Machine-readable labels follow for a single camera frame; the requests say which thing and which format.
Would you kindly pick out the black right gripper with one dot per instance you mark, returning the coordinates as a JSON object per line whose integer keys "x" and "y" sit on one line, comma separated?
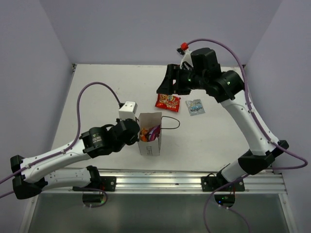
{"x": 173, "y": 72}

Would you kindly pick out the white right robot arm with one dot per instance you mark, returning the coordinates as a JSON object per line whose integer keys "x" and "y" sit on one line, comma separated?
{"x": 263, "y": 145}

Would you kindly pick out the orange Fox's fruits candy bag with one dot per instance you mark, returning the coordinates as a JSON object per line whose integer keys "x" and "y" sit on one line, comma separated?
{"x": 144, "y": 135}

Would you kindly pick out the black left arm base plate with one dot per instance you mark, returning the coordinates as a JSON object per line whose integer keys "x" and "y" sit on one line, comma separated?
{"x": 106, "y": 184}

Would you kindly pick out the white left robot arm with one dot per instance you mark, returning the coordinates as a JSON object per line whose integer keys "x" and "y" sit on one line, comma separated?
{"x": 43, "y": 172}

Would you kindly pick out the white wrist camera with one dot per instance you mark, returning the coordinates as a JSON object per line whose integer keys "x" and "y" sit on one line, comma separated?
{"x": 186, "y": 61}
{"x": 127, "y": 110}

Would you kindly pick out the silver mints sachet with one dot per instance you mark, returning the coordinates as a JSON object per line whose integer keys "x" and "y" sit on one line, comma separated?
{"x": 195, "y": 107}

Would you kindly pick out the white paper coffee bag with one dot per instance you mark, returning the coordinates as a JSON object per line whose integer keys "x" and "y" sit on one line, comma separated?
{"x": 147, "y": 121}

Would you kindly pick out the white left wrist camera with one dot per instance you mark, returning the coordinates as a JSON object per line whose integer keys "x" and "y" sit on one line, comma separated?
{"x": 127, "y": 110}

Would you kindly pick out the purple Fox's berries candy bag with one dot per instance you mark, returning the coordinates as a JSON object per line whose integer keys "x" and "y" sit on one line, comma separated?
{"x": 154, "y": 132}

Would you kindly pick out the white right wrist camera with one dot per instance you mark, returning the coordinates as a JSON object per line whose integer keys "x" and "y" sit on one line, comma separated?
{"x": 186, "y": 61}

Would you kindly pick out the red snack packet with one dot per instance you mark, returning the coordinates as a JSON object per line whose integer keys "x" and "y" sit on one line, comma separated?
{"x": 168, "y": 102}

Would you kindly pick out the aluminium rail frame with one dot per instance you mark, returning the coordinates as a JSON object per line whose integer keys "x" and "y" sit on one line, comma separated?
{"x": 161, "y": 182}

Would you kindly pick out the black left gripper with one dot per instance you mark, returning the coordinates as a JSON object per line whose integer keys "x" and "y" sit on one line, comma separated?
{"x": 134, "y": 138}

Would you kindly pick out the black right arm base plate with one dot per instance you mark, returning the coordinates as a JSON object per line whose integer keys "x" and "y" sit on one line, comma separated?
{"x": 223, "y": 185}

